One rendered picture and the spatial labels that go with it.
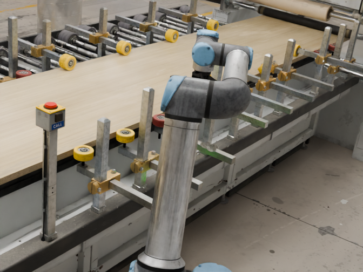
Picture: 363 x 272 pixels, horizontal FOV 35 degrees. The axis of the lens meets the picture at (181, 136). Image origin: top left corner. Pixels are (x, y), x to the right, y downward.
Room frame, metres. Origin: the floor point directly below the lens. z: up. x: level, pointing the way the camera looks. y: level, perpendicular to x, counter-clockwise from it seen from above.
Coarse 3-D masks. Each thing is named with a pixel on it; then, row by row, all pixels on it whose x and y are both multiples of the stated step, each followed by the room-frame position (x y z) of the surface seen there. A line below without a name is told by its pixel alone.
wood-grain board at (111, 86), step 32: (224, 32) 4.14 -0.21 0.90; (256, 32) 4.25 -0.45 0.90; (288, 32) 4.37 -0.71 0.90; (96, 64) 3.12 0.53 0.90; (128, 64) 3.18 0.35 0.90; (160, 64) 3.25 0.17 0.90; (192, 64) 3.33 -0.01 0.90; (256, 64) 3.48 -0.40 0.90; (0, 96) 2.51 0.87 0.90; (32, 96) 2.55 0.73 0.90; (64, 96) 2.60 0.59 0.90; (96, 96) 2.65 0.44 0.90; (128, 96) 2.70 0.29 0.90; (160, 96) 2.76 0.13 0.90; (0, 128) 2.17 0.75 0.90; (32, 128) 2.21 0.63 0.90; (64, 128) 2.25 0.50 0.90; (96, 128) 2.29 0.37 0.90; (128, 128) 2.35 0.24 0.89; (0, 160) 1.91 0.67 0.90; (32, 160) 1.94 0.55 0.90
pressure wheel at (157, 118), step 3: (156, 114) 2.51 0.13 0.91; (159, 114) 2.51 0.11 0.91; (162, 114) 2.52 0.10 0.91; (153, 117) 2.47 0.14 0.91; (156, 117) 2.48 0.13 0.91; (159, 117) 2.48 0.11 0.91; (162, 117) 2.48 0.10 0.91; (153, 120) 2.47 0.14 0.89; (156, 120) 2.45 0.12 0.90; (159, 120) 2.45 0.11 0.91; (162, 120) 2.45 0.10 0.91; (153, 123) 2.46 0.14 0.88; (156, 123) 2.45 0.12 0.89; (159, 123) 2.45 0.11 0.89; (162, 123) 2.45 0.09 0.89; (159, 126) 2.45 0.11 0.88; (162, 126) 2.45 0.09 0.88; (159, 135) 2.48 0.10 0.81; (159, 138) 2.48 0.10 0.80
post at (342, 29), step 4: (340, 24) 3.82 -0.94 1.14; (344, 24) 3.81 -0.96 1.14; (340, 28) 3.82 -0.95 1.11; (344, 28) 3.80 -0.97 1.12; (340, 32) 3.82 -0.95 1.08; (344, 32) 3.81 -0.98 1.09; (340, 36) 3.81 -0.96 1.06; (344, 36) 3.83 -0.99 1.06; (340, 40) 3.81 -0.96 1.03; (336, 44) 3.82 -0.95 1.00; (340, 44) 3.80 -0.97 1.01; (336, 48) 3.82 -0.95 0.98; (340, 48) 3.81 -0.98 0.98; (336, 52) 3.81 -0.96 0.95; (340, 52) 3.83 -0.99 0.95; (336, 56) 3.81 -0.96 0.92; (332, 64) 3.82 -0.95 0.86; (328, 76) 3.82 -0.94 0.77; (332, 76) 3.81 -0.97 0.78; (328, 80) 3.82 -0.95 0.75; (332, 80) 3.81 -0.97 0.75
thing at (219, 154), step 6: (156, 126) 2.48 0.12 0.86; (162, 132) 2.46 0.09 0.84; (198, 144) 2.34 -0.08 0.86; (198, 150) 2.34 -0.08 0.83; (204, 150) 2.32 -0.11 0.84; (216, 150) 2.31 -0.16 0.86; (216, 156) 2.29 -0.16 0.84; (222, 156) 2.27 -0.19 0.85; (228, 156) 2.26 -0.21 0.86; (228, 162) 2.25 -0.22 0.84
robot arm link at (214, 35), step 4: (200, 32) 2.31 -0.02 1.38; (204, 32) 2.30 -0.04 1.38; (208, 32) 2.31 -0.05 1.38; (212, 32) 2.32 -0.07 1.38; (216, 32) 2.33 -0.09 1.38; (200, 36) 2.30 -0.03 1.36; (204, 36) 2.29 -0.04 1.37; (208, 36) 2.29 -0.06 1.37; (212, 36) 2.30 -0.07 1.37; (216, 36) 2.31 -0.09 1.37; (196, 40) 2.30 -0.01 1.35; (216, 40) 2.31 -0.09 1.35
